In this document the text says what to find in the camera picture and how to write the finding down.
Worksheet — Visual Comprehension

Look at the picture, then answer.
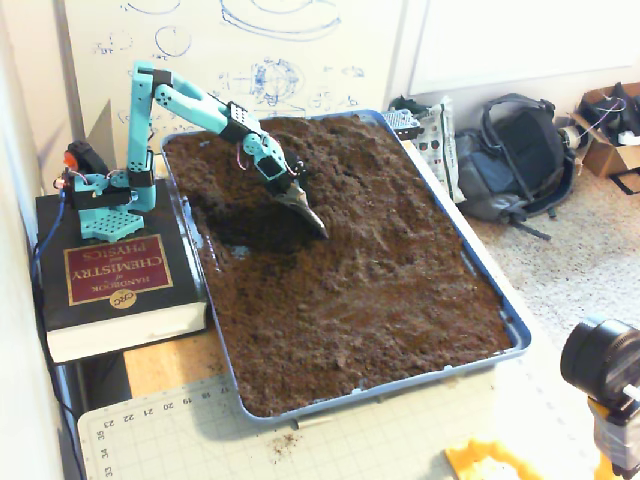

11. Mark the blue plastic tray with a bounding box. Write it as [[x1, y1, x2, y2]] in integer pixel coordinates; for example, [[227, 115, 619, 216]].
[[158, 108, 532, 427]]

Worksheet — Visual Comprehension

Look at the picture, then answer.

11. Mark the black chemistry physics handbook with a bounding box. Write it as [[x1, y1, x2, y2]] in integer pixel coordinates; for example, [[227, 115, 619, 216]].
[[34, 177, 210, 364]]

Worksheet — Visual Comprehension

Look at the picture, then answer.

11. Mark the black camera with lens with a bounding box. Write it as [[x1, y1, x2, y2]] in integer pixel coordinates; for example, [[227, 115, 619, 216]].
[[559, 314, 640, 469]]

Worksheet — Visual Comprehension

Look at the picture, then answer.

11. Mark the yellow camera stand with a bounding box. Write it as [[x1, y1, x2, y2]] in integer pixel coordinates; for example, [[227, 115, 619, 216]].
[[588, 397, 624, 480]]

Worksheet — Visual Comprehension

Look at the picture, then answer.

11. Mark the white printed soil bag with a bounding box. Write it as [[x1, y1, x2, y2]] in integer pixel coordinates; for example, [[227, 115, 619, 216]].
[[414, 97, 469, 204]]

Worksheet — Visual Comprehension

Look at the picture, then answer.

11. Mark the whiteboard with blue drawings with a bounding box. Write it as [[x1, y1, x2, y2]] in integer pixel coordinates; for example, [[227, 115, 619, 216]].
[[53, 0, 409, 166]]

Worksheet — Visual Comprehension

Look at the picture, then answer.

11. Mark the red white servo wire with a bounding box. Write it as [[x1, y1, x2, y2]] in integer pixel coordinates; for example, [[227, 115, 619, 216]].
[[233, 142, 254, 172]]

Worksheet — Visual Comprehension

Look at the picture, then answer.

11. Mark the white cylindrical roll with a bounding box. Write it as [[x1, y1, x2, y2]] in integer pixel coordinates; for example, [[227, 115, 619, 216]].
[[557, 124, 586, 151]]

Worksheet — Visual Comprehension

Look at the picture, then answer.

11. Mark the black vented electronic box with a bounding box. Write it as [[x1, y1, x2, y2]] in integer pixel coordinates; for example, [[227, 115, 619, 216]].
[[382, 108, 424, 141]]

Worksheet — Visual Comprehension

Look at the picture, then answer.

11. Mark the pale green cutting mat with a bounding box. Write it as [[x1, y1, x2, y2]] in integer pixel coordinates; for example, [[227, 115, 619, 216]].
[[77, 349, 609, 480]]

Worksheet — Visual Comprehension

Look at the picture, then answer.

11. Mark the brown cardboard box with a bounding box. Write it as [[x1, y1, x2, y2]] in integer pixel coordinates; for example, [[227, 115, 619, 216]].
[[569, 82, 640, 194]]

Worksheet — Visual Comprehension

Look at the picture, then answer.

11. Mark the brown soil pile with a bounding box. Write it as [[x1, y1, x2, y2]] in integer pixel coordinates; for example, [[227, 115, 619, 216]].
[[163, 113, 514, 419]]

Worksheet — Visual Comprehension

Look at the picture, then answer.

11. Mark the blue cable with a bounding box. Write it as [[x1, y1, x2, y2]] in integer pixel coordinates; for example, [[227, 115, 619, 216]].
[[29, 197, 86, 480]]

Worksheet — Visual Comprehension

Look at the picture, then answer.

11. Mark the grey black backpack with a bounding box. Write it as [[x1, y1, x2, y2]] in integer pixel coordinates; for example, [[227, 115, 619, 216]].
[[453, 93, 581, 241]]

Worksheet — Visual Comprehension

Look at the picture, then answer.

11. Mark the yellow printed plastic part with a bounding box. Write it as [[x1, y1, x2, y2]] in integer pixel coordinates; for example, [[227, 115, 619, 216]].
[[444, 438, 544, 480]]

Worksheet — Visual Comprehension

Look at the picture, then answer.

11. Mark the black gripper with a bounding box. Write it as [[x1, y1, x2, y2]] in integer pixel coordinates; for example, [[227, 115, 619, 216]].
[[264, 148, 308, 197]]

